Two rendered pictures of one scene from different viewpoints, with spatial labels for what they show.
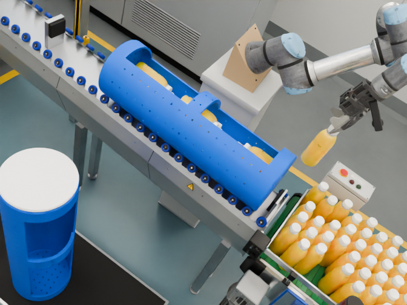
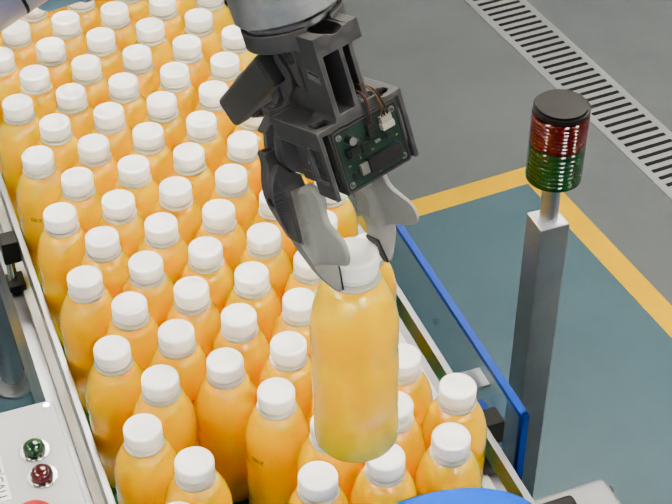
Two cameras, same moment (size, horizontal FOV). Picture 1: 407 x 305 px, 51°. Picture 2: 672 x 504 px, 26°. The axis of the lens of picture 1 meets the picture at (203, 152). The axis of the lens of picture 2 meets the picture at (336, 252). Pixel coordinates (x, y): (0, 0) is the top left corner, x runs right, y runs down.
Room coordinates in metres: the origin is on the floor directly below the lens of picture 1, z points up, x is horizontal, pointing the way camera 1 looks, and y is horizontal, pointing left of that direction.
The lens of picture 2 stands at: (1.71, 0.24, 2.16)
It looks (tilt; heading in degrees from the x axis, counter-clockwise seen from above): 40 degrees down; 231
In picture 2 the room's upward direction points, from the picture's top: straight up
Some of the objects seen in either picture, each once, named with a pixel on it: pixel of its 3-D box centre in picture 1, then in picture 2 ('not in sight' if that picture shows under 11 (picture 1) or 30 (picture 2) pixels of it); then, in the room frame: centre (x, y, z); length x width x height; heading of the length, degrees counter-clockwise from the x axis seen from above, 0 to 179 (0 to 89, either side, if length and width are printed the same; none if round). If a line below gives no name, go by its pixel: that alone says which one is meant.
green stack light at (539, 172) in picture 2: not in sight; (555, 158); (0.69, -0.62, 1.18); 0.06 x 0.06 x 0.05
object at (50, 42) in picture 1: (55, 32); not in sight; (1.56, 0.90, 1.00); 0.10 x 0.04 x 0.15; 162
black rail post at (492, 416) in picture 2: (289, 278); (488, 440); (0.88, -0.51, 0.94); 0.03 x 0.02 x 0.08; 72
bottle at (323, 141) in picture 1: (320, 146); (354, 356); (1.18, -0.38, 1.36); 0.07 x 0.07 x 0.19
